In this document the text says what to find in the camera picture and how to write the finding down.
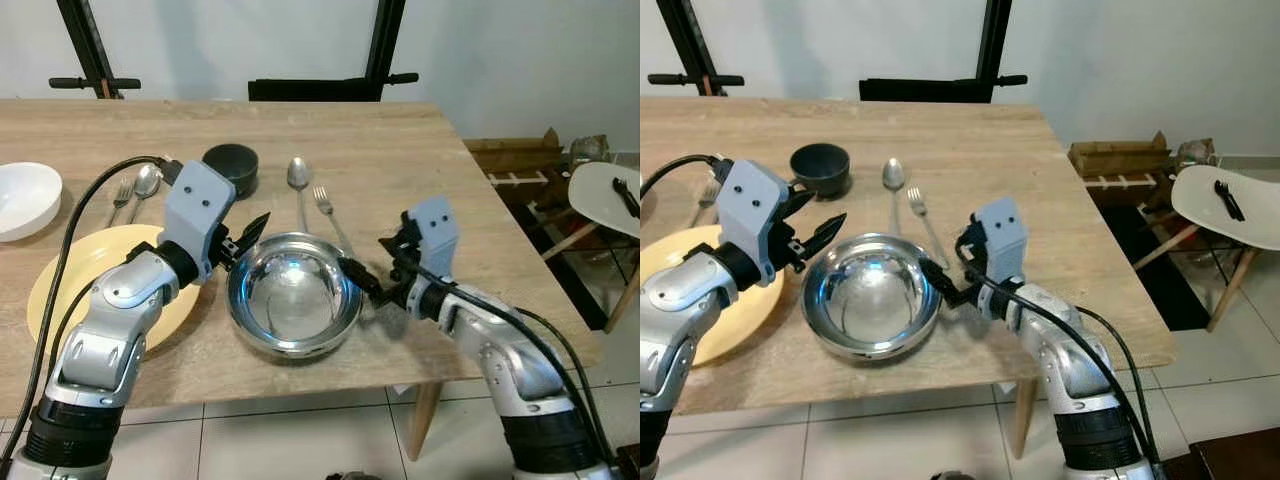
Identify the shiny steel bowl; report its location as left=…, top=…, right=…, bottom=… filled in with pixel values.
left=226, top=232, right=364, bottom=359
left=800, top=232, right=944, bottom=362

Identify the steel spoon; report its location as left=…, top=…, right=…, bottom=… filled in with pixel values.
left=881, top=157, right=908, bottom=237
left=287, top=157, right=314, bottom=234
left=130, top=164, right=164, bottom=225

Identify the yellow plate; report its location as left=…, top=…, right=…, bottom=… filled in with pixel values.
left=688, top=224, right=787, bottom=368
left=27, top=224, right=202, bottom=354

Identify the wooden crate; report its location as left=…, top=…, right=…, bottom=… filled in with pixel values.
left=1068, top=130, right=1182, bottom=212
left=465, top=128, right=573, bottom=212

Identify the small black tool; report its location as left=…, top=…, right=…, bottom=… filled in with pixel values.
left=1213, top=180, right=1248, bottom=224
left=610, top=178, right=641, bottom=220

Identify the dark floor mat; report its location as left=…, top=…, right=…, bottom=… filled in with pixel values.
left=1100, top=200, right=1212, bottom=332

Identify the white chair with wooden legs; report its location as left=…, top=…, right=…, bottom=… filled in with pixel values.
left=1133, top=165, right=1280, bottom=334
left=540, top=160, right=641, bottom=334

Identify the white bowl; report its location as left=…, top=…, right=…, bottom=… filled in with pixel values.
left=0, top=162, right=64, bottom=243

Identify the shiny glass jar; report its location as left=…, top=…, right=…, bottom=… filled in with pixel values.
left=1178, top=138, right=1217, bottom=170
left=570, top=135, right=612, bottom=167

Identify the dark brown furniture piece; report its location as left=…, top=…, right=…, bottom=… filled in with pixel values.
left=1160, top=430, right=1280, bottom=480

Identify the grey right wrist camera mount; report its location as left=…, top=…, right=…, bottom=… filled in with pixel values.
left=974, top=197, right=1031, bottom=283
left=405, top=197, right=459, bottom=277

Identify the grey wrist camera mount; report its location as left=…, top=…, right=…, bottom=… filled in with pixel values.
left=714, top=159, right=793, bottom=286
left=160, top=160, right=238, bottom=282
left=405, top=197, right=459, bottom=277
left=974, top=197, right=1031, bottom=283

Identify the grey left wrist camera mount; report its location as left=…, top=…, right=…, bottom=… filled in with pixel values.
left=714, top=159, right=793, bottom=286
left=160, top=160, right=238, bottom=282

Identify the black frame post with base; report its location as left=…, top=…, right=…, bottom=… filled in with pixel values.
left=247, top=0, right=421, bottom=103
left=858, top=0, right=1030, bottom=105

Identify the black frame bar with handle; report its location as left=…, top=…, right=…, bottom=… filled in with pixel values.
left=647, top=0, right=747, bottom=98
left=48, top=0, right=142, bottom=100

